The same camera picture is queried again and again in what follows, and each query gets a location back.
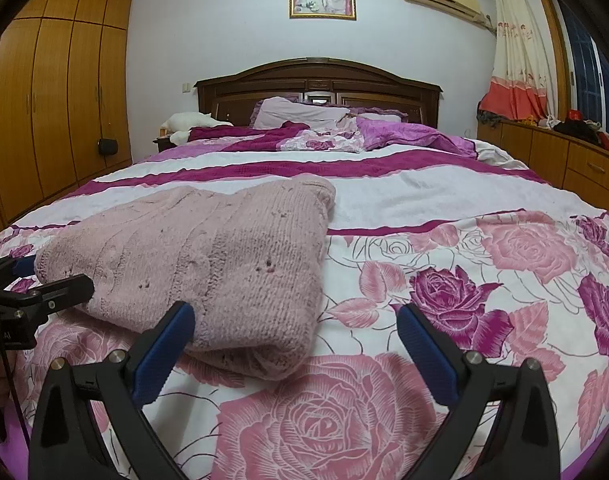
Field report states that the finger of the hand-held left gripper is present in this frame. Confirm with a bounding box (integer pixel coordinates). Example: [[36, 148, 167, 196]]
[[0, 256, 36, 281], [0, 274, 95, 333]]

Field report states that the white cloth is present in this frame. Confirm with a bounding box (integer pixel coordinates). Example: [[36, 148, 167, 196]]
[[160, 111, 234, 145]]

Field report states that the cream and orange curtain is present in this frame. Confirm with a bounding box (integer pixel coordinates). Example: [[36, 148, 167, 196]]
[[477, 0, 553, 123]]

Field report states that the window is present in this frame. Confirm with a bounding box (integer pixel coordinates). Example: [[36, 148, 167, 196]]
[[555, 0, 609, 126]]

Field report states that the light purple pillow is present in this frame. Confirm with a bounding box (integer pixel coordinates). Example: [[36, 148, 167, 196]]
[[252, 96, 353, 128]]

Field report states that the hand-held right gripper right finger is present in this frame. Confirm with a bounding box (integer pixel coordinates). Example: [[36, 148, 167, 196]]
[[395, 302, 563, 480]]

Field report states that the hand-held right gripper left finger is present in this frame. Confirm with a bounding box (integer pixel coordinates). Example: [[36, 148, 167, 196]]
[[28, 301, 196, 480]]

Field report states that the purple floral quilt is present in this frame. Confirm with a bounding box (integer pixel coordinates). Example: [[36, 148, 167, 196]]
[[279, 120, 480, 153]]

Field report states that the dark clothes pile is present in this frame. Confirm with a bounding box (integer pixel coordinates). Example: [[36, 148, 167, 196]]
[[549, 110, 609, 153]]

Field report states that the bed with floral striped cover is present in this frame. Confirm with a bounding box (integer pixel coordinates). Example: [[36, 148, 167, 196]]
[[0, 125, 609, 480]]

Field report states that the dark wooden headboard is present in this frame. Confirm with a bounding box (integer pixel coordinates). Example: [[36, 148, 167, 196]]
[[194, 57, 443, 131]]

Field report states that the pink knitted sweater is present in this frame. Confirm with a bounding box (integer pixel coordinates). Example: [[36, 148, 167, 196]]
[[33, 174, 338, 382]]

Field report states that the wooden wardrobe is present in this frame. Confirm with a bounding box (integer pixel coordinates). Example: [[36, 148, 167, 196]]
[[0, 0, 134, 231]]

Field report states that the ruffled lilac pillow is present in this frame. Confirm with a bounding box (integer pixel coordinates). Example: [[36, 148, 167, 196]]
[[355, 110, 410, 125]]

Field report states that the low wooden cabinet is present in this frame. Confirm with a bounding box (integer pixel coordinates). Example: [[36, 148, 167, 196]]
[[477, 117, 609, 206]]

